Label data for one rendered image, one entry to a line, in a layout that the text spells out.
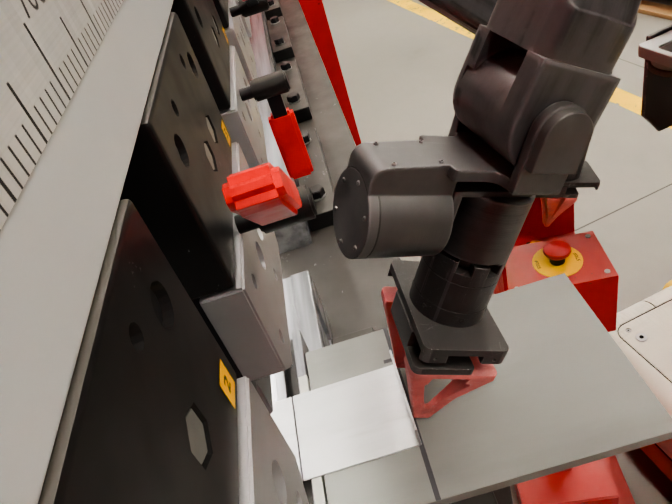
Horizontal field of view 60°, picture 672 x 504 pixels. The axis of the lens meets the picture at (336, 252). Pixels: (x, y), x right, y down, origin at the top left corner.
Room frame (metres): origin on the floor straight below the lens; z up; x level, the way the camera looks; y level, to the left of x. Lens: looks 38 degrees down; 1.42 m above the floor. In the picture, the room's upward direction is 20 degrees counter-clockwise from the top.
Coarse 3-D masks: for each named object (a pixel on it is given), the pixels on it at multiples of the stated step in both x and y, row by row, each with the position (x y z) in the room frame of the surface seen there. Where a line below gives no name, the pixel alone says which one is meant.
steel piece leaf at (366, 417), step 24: (336, 384) 0.34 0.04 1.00; (360, 384) 0.33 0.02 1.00; (384, 384) 0.32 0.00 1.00; (312, 408) 0.33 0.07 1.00; (336, 408) 0.32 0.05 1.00; (360, 408) 0.31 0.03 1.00; (384, 408) 0.30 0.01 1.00; (408, 408) 0.28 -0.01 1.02; (312, 432) 0.30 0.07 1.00; (336, 432) 0.29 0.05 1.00; (360, 432) 0.29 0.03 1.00; (384, 432) 0.28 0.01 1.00; (408, 432) 0.27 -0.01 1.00; (312, 456) 0.28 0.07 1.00; (336, 456) 0.27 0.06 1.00; (360, 456) 0.27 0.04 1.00; (384, 456) 0.26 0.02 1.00
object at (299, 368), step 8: (296, 336) 0.42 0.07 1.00; (296, 344) 0.41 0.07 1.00; (304, 344) 0.42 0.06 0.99; (296, 352) 0.40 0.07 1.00; (304, 352) 0.40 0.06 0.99; (296, 360) 0.39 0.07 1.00; (304, 360) 0.39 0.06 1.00; (288, 368) 0.39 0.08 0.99; (296, 368) 0.38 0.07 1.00; (304, 368) 0.38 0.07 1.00; (280, 376) 0.38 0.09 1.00; (288, 376) 0.38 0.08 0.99; (296, 376) 0.38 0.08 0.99; (280, 384) 0.37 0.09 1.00; (288, 384) 0.37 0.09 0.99; (296, 384) 0.37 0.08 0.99; (280, 392) 0.36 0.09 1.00; (288, 392) 0.36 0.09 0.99; (296, 392) 0.36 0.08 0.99; (312, 488) 0.25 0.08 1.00; (312, 496) 0.25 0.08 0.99
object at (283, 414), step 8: (280, 400) 0.35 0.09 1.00; (288, 400) 0.34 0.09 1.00; (280, 408) 0.34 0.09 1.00; (288, 408) 0.34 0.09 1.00; (272, 416) 0.33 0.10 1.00; (280, 416) 0.33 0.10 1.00; (288, 416) 0.33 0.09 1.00; (280, 424) 0.32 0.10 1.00; (288, 424) 0.32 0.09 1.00; (288, 432) 0.31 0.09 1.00; (296, 432) 0.31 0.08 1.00; (288, 440) 0.30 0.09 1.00; (296, 440) 0.30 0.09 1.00; (296, 448) 0.29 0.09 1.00; (296, 456) 0.29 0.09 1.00
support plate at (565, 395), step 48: (528, 288) 0.38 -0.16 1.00; (384, 336) 0.38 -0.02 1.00; (528, 336) 0.32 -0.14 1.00; (576, 336) 0.31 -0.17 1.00; (432, 384) 0.31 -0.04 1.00; (528, 384) 0.28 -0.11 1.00; (576, 384) 0.26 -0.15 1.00; (624, 384) 0.25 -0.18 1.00; (432, 432) 0.27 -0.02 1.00; (480, 432) 0.25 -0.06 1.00; (528, 432) 0.24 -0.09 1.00; (576, 432) 0.22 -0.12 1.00; (624, 432) 0.21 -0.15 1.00; (336, 480) 0.25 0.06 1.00; (384, 480) 0.24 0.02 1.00; (480, 480) 0.21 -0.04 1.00; (528, 480) 0.21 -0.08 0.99
